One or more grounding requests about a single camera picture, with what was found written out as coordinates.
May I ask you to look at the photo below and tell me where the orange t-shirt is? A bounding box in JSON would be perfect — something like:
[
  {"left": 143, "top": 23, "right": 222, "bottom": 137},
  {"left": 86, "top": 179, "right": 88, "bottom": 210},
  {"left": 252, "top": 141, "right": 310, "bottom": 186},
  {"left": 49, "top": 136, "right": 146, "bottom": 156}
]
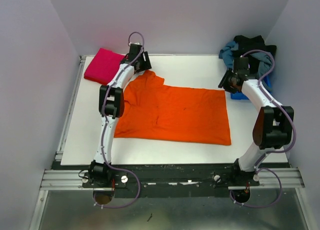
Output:
[{"left": 114, "top": 70, "right": 232, "bottom": 146}]

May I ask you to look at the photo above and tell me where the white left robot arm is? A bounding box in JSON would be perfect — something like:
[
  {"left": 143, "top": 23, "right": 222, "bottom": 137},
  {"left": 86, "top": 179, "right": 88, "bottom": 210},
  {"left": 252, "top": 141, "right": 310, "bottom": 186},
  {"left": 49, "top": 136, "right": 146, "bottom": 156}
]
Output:
[{"left": 88, "top": 43, "right": 151, "bottom": 187}]

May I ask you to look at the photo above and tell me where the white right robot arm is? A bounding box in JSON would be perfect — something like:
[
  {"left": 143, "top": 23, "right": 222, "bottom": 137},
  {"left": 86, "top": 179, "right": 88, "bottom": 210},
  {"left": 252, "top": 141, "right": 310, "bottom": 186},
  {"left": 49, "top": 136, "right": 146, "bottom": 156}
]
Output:
[{"left": 218, "top": 57, "right": 297, "bottom": 186}]

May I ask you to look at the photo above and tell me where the grey-blue crumpled t-shirt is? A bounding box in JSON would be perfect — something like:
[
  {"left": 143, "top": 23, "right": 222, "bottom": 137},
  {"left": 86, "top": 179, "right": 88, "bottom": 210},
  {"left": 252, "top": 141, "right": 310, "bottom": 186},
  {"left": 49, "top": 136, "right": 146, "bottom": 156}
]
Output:
[{"left": 218, "top": 41, "right": 277, "bottom": 78}]

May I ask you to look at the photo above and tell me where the blue plastic bin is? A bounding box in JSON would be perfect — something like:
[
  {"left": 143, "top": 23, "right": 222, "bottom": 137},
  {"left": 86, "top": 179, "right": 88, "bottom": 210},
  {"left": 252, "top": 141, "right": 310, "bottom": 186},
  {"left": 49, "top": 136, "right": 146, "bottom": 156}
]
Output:
[{"left": 230, "top": 76, "right": 272, "bottom": 103}]

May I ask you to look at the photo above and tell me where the black crumpled t-shirt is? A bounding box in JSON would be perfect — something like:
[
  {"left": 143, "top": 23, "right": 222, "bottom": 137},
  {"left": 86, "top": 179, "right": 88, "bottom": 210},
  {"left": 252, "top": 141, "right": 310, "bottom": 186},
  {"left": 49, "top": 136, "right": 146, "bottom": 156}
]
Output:
[{"left": 231, "top": 35, "right": 277, "bottom": 75}]

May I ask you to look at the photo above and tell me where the folded pink t-shirt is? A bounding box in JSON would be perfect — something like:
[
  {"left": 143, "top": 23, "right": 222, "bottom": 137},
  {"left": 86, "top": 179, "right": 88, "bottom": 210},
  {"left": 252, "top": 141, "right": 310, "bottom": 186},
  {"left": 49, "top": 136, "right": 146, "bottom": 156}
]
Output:
[{"left": 84, "top": 48, "right": 124, "bottom": 80}]

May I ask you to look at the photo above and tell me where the folded red t-shirt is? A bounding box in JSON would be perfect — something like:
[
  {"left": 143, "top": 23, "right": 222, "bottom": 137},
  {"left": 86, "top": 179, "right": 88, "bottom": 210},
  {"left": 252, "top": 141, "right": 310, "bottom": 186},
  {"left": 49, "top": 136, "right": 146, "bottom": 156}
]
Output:
[{"left": 84, "top": 75, "right": 111, "bottom": 85}]

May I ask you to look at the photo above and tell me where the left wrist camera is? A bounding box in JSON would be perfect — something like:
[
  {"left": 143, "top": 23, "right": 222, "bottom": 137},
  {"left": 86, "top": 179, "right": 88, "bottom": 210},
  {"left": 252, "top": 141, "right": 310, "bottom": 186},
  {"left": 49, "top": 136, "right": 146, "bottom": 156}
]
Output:
[{"left": 128, "top": 42, "right": 141, "bottom": 46}]

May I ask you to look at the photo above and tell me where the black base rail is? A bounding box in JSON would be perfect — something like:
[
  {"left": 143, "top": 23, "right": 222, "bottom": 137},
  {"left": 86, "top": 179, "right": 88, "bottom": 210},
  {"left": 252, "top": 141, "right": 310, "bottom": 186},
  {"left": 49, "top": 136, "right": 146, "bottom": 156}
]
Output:
[{"left": 82, "top": 163, "right": 261, "bottom": 198}]

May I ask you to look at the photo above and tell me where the aluminium frame rail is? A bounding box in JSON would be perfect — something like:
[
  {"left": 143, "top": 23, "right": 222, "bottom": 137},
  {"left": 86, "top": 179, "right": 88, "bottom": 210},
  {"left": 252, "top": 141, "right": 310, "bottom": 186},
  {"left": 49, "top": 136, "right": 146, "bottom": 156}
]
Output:
[{"left": 40, "top": 168, "right": 305, "bottom": 190}]

